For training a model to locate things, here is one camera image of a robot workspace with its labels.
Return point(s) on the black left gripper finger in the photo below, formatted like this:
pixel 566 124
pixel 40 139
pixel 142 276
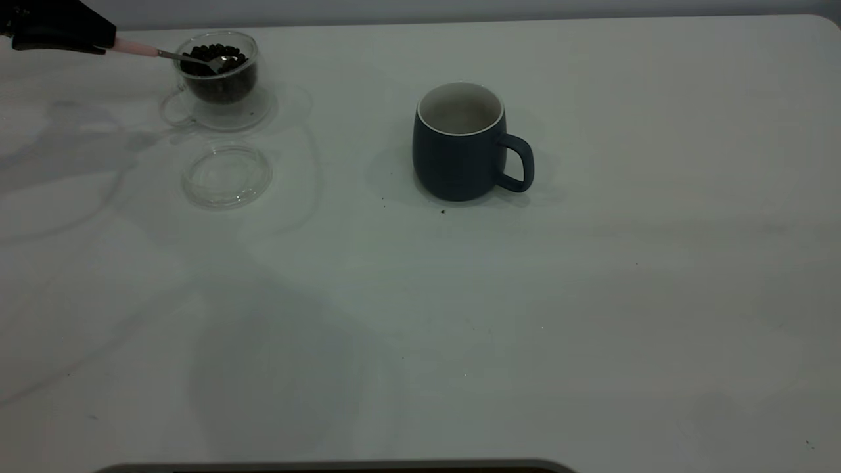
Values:
pixel 59 43
pixel 92 26

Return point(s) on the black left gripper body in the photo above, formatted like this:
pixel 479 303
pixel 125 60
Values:
pixel 33 18

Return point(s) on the dark blue ceramic mug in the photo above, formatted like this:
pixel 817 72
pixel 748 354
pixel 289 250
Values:
pixel 453 167

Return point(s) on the pile of dark coffee beans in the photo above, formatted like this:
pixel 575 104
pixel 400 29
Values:
pixel 230 82

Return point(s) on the clear glass cup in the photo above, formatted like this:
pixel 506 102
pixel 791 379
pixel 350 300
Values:
pixel 227 98

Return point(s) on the clear glass saucer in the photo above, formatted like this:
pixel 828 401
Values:
pixel 263 112

